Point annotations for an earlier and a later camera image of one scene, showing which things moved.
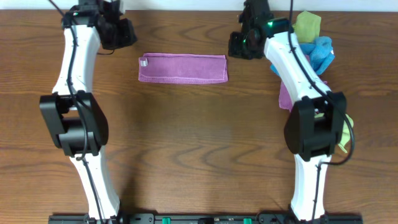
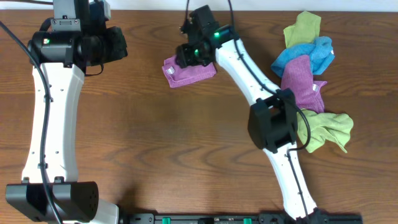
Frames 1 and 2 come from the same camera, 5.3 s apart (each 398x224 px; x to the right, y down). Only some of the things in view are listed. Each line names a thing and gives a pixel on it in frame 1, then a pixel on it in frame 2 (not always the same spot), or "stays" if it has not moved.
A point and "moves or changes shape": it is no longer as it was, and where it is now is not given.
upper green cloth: x=307 y=27 stays
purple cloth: x=181 y=68 moves or changes shape
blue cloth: x=321 y=53 stays
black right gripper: x=236 y=47 to x=185 y=55
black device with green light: x=206 y=218 stays
